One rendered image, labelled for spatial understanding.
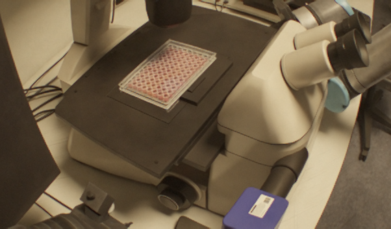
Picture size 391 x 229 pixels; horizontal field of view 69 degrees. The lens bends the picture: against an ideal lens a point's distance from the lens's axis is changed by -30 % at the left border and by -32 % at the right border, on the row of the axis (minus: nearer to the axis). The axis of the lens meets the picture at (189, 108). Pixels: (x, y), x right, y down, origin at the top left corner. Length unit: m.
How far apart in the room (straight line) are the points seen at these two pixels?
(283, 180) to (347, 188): 1.25
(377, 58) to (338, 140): 0.26
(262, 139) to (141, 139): 0.15
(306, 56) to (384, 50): 0.25
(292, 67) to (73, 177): 0.49
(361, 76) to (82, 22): 0.53
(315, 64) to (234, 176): 0.21
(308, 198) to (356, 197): 1.00
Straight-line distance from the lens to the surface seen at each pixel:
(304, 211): 0.67
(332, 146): 0.78
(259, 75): 0.42
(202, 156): 0.49
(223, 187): 0.56
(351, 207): 1.63
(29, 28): 1.01
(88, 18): 0.64
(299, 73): 0.43
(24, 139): 0.45
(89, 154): 0.72
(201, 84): 0.54
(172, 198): 0.59
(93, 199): 0.42
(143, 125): 0.51
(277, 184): 0.44
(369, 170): 1.80
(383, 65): 0.64
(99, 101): 0.56
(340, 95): 0.70
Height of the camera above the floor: 1.31
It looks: 43 degrees down
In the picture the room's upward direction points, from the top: 4 degrees counter-clockwise
